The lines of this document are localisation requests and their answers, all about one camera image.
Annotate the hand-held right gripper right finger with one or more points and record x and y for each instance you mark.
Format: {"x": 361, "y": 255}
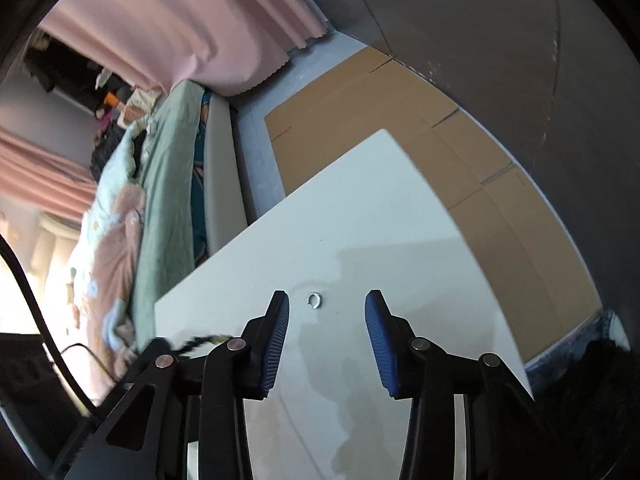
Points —
{"x": 382, "y": 345}

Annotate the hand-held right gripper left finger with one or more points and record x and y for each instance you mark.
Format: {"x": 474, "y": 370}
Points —
{"x": 272, "y": 345}

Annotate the green bed sheet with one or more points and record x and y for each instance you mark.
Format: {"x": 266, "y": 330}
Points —
{"x": 165, "y": 220}

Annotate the orange floral blanket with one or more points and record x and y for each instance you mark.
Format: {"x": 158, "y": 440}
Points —
{"x": 117, "y": 270}

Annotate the pale green quilt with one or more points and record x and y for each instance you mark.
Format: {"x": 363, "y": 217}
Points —
{"x": 117, "y": 160}

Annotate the white table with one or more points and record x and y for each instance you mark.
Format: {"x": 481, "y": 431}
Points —
{"x": 375, "y": 95}

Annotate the dark clothes pile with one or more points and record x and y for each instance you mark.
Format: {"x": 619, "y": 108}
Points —
{"x": 105, "y": 155}

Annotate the narrow pink curtain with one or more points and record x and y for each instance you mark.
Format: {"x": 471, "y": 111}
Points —
{"x": 40, "y": 175}

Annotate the wide pink curtain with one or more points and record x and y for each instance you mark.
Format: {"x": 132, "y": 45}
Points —
{"x": 175, "y": 20}

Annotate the hanging dark clothes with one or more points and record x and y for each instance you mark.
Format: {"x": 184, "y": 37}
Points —
{"x": 50, "y": 65}

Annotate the beige bed frame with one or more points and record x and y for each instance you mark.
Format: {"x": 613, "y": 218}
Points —
{"x": 222, "y": 175}

